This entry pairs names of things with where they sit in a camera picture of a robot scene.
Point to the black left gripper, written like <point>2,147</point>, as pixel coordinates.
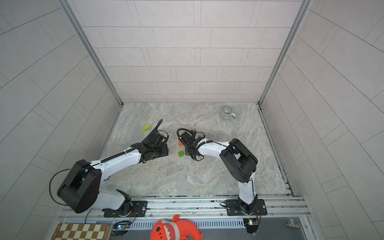
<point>165,149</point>

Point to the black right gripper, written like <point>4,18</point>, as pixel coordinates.
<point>186,151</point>

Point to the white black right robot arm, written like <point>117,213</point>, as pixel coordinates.
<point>241,164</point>

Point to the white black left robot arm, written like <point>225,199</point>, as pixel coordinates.
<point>81,188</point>

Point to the lime green long block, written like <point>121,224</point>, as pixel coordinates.
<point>146,128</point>

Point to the striped ceramic mug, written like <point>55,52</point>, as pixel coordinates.
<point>227,113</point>

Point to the red shark plush toy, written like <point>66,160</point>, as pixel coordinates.
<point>175,229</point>

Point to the left controller circuit board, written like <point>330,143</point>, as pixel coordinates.
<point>121,228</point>

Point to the controller circuit board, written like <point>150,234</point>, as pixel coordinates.
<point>121,228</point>
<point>251,225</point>

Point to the right controller circuit board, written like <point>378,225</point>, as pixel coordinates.
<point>251,225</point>

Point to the wooden chessboard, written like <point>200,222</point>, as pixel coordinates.
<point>82,232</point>

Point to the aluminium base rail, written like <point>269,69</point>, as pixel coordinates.
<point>195,208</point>

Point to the aluminium corner post left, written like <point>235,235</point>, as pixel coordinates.
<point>88,47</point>

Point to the aluminium corner post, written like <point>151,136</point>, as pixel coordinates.
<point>290,38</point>
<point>88,47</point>

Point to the aluminium corner post right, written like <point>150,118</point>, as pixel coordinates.
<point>290,38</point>

